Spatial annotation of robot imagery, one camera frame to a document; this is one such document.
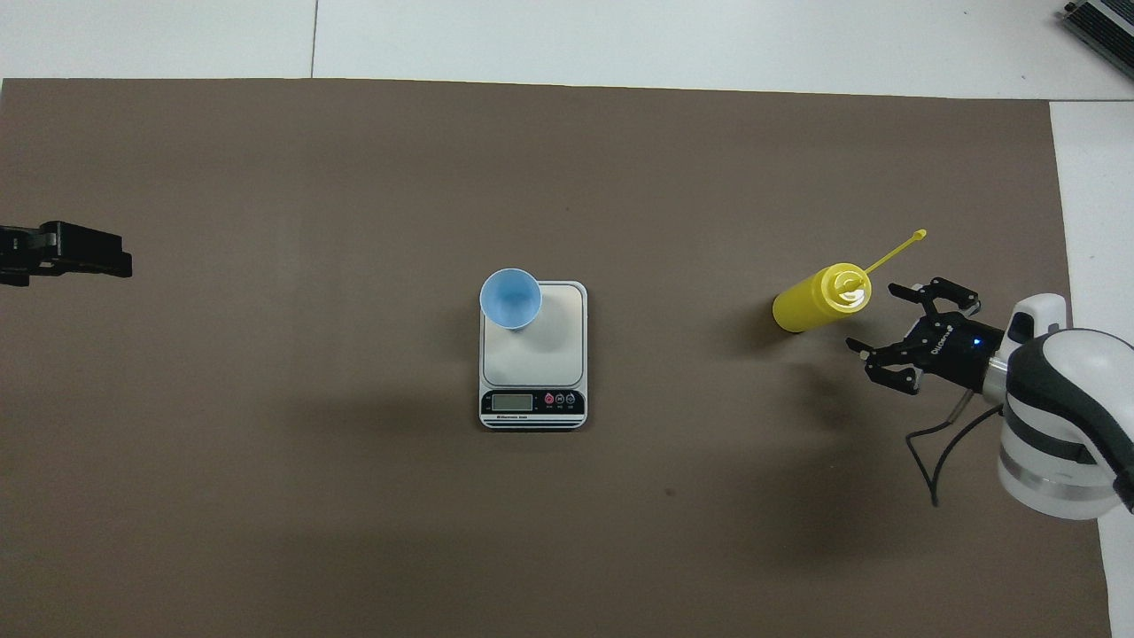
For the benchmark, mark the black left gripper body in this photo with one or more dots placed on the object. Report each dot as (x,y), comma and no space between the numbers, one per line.
(18,257)

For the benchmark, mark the yellow squeeze bottle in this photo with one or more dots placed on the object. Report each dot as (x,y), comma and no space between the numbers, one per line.
(806,306)

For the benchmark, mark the brown paper table mat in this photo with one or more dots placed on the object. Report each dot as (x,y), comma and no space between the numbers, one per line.
(354,532)

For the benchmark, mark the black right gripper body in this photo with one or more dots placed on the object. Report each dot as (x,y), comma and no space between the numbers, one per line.
(961,350)

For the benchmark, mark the grey ribbed metal profile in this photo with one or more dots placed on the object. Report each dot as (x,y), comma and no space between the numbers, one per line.
(1103,27)

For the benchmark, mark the silver digital kitchen scale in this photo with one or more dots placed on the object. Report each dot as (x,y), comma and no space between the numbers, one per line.
(545,354)

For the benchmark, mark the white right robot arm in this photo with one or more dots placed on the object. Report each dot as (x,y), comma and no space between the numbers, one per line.
(1063,416)

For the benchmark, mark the light blue plastic cup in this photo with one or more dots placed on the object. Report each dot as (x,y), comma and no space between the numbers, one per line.
(510,299)

